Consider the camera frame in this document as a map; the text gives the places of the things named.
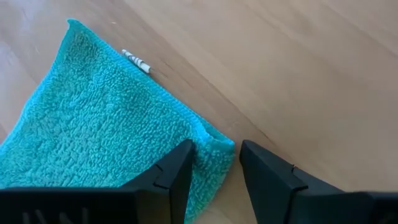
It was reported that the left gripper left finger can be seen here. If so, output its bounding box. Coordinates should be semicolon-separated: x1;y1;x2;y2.
0;139;196;224

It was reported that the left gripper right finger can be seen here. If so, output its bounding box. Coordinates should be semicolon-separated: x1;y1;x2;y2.
239;139;398;224

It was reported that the blue microfiber towel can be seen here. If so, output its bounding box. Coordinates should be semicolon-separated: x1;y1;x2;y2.
0;18;236;224

